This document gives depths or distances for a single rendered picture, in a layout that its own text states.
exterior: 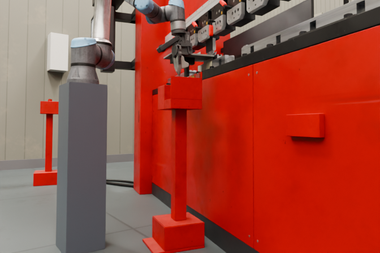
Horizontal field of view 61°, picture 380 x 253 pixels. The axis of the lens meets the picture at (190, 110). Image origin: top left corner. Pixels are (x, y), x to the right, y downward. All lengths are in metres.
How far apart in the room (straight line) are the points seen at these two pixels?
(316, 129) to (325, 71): 0.17
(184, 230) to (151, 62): 1.62
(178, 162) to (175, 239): 0.35
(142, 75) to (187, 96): 1.28
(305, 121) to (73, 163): 1.01
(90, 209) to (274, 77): 1.00
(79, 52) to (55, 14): 3.43
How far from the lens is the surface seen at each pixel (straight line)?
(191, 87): 1.55
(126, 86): 5.20
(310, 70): 1.07
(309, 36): 1.10
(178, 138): 1.59
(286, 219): 1.20
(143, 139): 2.76
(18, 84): 4.77
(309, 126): 1.03
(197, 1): 2.26
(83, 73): 1.61
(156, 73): 2.82
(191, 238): 1.63
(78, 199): 1.59
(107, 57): 1.75
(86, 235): 1.65
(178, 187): 1.62
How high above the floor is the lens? 0.59
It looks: 2 degrees up
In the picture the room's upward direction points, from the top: straight up
